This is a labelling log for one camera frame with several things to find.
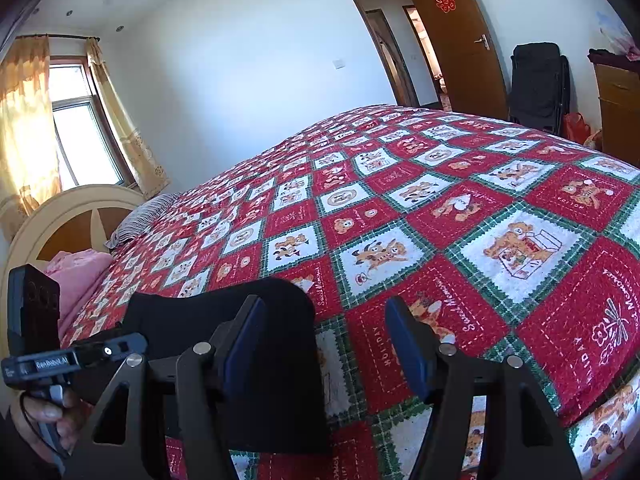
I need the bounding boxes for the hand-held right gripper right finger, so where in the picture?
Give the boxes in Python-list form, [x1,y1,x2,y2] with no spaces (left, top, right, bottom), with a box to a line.
[385,295,583,480]

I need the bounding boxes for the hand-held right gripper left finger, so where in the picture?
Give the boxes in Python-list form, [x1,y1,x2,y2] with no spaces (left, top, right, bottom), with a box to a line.
[60,294,268,480]

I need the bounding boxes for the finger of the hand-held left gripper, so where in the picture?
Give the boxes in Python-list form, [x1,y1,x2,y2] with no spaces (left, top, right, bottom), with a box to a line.
[75,332,149,368]

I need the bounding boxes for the black pants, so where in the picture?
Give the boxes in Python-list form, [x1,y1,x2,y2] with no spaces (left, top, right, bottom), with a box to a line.
[77,278,331,456]

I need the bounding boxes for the person's left forearm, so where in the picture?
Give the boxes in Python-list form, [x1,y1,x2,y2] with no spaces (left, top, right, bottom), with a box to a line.
[0,410,66,480]

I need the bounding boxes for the person's left hand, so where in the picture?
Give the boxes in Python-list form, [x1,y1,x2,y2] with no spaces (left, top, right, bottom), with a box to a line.
[7,389,93,461]

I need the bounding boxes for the folded pink blanket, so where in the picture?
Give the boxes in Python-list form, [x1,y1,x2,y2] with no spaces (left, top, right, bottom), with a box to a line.
[42,249,115,341]

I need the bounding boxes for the cream wooden headboard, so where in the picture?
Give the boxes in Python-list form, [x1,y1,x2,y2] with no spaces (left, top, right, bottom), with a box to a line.
[0,184,148,331]

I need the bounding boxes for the striped pillow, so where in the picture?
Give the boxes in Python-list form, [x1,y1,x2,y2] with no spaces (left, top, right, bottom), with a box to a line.
[104,192,183,251]

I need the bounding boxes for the red printed bedspread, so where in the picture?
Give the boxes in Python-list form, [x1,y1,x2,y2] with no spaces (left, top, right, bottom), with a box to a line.
[57,104,640,480]

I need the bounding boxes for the wide yellow curtain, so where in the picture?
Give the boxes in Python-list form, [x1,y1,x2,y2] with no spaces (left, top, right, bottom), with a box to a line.
[0,35,63,241]

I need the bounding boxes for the window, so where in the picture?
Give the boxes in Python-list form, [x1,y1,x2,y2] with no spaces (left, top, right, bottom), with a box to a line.
[47,60,136,193]

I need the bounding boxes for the narrow yellow curtain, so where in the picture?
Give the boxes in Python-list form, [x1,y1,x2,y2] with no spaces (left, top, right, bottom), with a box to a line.
[85,37,171,198]

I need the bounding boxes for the dark curtain rod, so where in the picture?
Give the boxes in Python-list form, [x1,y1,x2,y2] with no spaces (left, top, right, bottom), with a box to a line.
[15,33,101,42]

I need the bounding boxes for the red plastic bag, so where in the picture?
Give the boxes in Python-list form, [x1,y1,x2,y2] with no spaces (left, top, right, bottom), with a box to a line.
[562,112,591,146]

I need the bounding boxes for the black folding chair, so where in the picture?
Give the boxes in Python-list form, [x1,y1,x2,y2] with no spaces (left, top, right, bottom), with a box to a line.
[507,42,572,136]

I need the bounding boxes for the brown wooden door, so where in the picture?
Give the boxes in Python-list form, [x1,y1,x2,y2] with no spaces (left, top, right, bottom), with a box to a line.
[402,0,511,122]

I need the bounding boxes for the wooden cabinet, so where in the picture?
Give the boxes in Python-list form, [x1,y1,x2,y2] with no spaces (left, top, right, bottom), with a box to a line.
[595,60,640,168]

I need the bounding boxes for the dark cloth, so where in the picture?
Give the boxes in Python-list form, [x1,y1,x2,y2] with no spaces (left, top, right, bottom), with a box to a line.
[587,47,640,68]

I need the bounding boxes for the pale floral cloth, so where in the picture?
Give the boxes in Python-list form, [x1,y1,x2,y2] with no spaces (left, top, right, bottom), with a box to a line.
[597,7,640,61]

